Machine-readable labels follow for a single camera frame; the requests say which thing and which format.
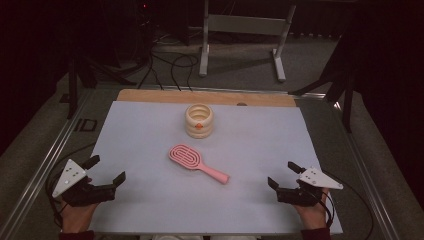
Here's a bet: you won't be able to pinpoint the pink hairbrush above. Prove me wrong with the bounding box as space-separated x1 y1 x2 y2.
168 143 231 185

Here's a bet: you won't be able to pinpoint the cream ribbed cup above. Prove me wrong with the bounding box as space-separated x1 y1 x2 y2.
184 103 214 140

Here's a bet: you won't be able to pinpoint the pale blue table sheet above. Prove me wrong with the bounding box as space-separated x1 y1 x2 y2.
60 100 344 235

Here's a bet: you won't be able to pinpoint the person's left hand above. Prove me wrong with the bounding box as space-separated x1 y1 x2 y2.
59 199 100 234

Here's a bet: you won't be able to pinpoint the person's right hand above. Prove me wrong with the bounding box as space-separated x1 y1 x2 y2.
293 187 331 231

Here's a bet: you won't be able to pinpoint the black tripod stand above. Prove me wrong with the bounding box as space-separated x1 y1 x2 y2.
59 49 138 120
288 33 356 134

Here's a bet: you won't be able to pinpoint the black floor cables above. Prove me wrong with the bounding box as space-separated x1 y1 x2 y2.
138 39 200 92

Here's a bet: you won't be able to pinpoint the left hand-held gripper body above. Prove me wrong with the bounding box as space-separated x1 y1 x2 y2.
51 158 118 208

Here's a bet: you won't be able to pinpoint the grey metal stand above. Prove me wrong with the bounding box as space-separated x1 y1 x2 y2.
198 0 297 83

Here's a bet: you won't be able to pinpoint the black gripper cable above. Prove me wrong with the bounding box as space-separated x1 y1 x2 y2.
320 169 375 240
45 143 98 228

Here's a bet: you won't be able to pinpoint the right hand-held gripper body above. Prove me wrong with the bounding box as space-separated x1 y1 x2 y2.
275 166 344 208

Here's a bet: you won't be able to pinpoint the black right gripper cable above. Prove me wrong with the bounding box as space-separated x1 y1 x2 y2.
320 169 375 240

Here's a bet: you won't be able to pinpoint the aluminium floor rail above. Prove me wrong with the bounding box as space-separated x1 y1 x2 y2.
333 101 401 240
0 89 96 240

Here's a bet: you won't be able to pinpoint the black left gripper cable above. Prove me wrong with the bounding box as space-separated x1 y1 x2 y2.
45 143 98 228

